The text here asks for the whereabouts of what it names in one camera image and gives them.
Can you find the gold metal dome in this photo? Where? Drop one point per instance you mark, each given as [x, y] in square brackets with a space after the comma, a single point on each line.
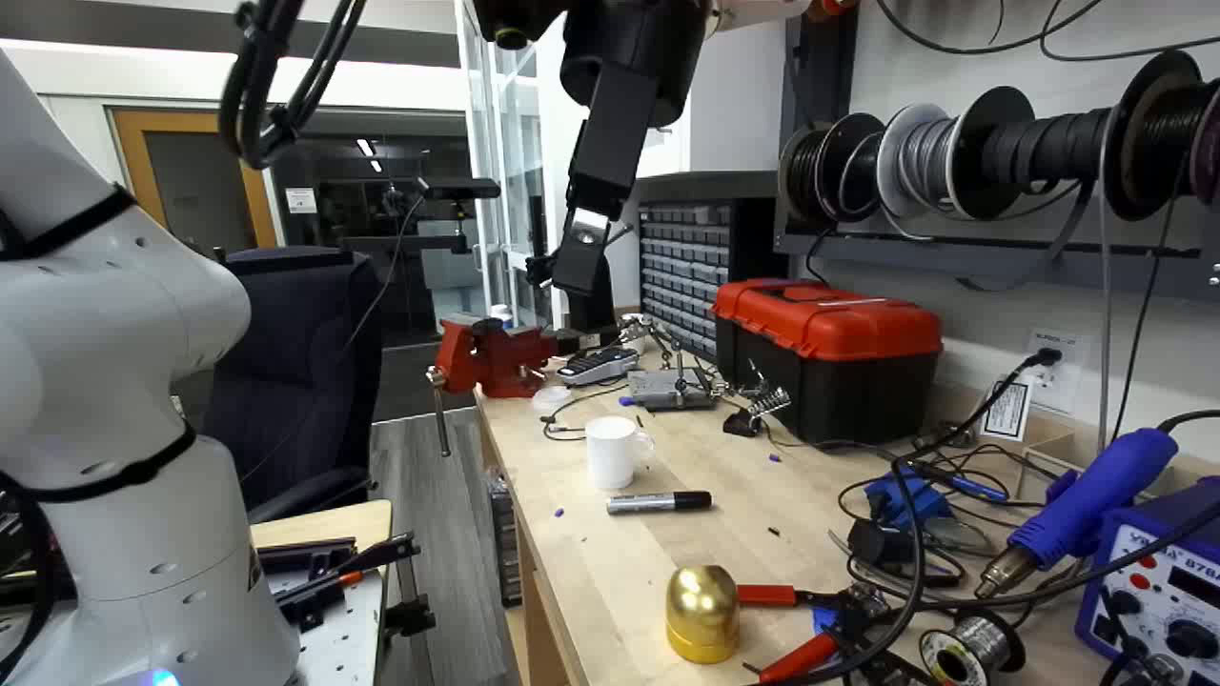
[702, 615]

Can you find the small black bracket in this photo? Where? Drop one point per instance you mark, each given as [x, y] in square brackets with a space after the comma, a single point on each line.
[406, 617]

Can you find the dark office chair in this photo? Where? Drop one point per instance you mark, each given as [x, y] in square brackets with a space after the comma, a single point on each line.
[300, 367]

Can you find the small parts drawer cabinet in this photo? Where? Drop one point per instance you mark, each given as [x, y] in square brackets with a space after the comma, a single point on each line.
[689, 270]

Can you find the red bench vise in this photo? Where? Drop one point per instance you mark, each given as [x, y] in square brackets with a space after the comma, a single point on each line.
[489, 358]

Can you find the helping hands grey base plate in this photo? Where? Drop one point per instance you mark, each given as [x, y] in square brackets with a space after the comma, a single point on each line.
[672, 395]

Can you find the white wall outlet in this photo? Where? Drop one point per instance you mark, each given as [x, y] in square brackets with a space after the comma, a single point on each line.
[1071, 387]

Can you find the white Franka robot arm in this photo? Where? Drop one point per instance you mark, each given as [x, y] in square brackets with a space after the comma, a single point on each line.
[116, 381]

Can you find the blue hot air gun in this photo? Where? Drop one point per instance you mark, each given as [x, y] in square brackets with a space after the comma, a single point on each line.
[1092, 490]

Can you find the white mug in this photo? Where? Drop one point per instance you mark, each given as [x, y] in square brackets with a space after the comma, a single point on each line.
[611, 455]

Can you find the silver black Sharpie marker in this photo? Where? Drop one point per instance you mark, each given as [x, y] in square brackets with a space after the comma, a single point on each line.
[652, 504]

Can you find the grey handheld remote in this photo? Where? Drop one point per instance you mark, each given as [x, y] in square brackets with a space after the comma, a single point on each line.
[595, 367]

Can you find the blue tape roll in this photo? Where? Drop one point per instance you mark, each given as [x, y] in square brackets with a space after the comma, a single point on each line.
[909, 500]

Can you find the red black toolbox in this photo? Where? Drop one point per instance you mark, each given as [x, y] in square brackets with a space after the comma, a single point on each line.
[825, 367]

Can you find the white round puck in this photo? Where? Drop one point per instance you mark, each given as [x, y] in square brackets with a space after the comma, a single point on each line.
[555, 401]

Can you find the black power adapter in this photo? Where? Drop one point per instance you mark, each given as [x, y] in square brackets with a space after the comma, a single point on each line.
[870, 538]

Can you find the wooden door frame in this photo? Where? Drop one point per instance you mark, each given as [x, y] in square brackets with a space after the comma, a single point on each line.
[135, 165]

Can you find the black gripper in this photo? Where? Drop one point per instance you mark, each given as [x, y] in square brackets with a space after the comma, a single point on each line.
[636, 39]

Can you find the dark grey spool shelf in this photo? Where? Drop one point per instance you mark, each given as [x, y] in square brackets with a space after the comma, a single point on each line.
[992, 262]

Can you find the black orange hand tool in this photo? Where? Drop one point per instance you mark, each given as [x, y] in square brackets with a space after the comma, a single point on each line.
[330, 573]

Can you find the blue soldering station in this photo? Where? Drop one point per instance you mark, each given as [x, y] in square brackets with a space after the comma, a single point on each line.
[1163, 594]

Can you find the black table edge bar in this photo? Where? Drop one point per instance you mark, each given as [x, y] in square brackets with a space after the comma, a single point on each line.
[504, 538]

